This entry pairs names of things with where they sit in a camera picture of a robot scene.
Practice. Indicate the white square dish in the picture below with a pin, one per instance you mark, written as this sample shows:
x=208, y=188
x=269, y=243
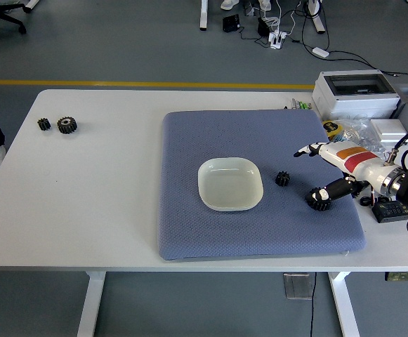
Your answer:
x=230, y=184

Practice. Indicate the white flat box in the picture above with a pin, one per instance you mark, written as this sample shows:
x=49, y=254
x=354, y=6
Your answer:
x=388, y=130

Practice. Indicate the grey metal bracket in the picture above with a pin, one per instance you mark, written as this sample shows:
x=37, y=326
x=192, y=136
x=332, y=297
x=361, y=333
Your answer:
x=297, y=286

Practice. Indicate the white electrical enclosure box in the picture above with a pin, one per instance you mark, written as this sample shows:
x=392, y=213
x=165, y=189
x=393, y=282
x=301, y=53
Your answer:
x=354, y=100

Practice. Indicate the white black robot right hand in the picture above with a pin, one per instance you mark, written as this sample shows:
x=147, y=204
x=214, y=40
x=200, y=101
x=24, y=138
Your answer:
x=351, y=159

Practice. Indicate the large black gear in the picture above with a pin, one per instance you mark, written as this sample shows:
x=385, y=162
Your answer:
x=66, y=125
x=317, y=206

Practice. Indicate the green white connector strip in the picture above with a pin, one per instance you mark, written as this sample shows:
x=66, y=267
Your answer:
x=300, y=104

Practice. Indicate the green circuit board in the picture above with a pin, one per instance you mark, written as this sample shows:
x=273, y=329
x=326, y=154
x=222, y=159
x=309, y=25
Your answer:
x=407, y=276

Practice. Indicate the black charger brick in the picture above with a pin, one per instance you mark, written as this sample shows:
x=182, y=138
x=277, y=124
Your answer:
x=262, y=26

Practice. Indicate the black office chair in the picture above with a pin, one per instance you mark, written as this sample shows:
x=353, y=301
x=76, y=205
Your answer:
x=0, y=15

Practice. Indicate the clear bag of parts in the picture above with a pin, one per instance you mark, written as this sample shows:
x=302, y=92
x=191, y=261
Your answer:
x=361, y=131

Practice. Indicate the yellow black tape roll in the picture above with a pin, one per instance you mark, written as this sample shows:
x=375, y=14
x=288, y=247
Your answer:
x=331, y=129

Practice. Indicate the blue-grey padded mat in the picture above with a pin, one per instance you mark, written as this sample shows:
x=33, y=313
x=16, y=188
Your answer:
x=231, y=238

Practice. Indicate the black digital display module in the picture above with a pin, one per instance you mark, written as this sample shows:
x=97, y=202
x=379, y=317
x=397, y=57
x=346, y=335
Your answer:
x=392, y=211

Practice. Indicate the white desk leg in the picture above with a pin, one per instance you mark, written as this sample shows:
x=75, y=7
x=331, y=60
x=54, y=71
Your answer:
x=203, y=14
x=316, y=17

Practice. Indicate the white shoe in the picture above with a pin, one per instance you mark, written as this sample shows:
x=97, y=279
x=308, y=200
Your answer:
x=229, y=3
x=265, y=4

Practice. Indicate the white power strip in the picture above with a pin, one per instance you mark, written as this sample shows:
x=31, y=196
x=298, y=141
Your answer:
x=278, y=39

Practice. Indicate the black box on floor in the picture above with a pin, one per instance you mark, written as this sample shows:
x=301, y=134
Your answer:
x=231, y=23

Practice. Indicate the small black gear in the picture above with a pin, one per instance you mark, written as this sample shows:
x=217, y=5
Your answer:
x=44, y=124
x=281, y=178

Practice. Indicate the white table leg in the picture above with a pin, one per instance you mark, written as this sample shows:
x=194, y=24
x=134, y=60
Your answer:
x=91, y=305
x=344, y=305

